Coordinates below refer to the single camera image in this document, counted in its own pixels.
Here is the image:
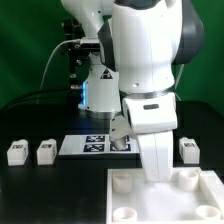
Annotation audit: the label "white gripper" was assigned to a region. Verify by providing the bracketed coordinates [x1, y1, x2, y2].
[109, 117, 173, 182]

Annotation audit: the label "white square tabletop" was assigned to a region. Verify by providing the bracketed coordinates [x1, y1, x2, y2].
[106, 167, 224, 224]

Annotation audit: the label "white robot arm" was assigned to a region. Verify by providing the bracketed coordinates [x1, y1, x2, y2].
[61, 0, 204, 182]

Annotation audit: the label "white marker sheet with tags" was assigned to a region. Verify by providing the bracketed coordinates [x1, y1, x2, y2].
[59, 134, 139, 155]

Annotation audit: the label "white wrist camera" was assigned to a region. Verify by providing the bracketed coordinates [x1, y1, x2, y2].
[122, 93, 177, 134]

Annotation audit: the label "black cables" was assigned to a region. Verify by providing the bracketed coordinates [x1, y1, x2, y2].
[0, 87, 83, 115]

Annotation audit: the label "white camera cable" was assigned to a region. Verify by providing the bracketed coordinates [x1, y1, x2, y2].
[35, 38, 82, 105]

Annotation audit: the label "grey rear camera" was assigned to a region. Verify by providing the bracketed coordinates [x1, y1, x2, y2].
[80, 38, 100, 52]

